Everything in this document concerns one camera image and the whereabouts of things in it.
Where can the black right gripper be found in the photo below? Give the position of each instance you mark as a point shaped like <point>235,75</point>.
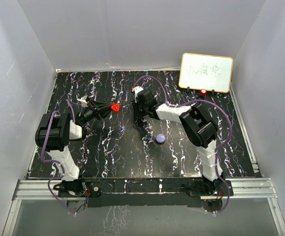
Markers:
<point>136,103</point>

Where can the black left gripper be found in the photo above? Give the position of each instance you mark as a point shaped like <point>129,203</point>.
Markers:
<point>99,109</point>

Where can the orange earbud charging case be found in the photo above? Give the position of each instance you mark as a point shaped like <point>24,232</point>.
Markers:
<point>115,107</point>

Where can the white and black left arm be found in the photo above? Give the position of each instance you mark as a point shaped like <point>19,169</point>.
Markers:
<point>56,131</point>

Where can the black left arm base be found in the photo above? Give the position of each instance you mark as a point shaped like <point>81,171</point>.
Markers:
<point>78,188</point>

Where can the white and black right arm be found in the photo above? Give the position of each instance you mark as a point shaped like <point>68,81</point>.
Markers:
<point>197,123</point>

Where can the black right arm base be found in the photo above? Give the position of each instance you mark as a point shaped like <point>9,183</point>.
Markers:
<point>199,187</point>

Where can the purple charging case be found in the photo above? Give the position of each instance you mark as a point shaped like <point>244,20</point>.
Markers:
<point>160,138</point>

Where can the red emergency button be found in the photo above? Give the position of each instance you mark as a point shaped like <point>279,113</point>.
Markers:
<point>203,93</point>

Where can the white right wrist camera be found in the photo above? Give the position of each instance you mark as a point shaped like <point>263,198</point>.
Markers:
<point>135,90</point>

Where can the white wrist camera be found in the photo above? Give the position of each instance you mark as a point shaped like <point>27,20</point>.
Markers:
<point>135,90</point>
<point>84,101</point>

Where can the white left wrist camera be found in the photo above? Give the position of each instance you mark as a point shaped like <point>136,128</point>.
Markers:
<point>84,101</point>

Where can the white board yellow frame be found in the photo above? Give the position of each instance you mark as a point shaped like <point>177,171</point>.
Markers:
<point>208,72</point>

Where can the aluminium front rail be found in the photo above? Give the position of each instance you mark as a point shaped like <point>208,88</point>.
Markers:
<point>242,188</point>

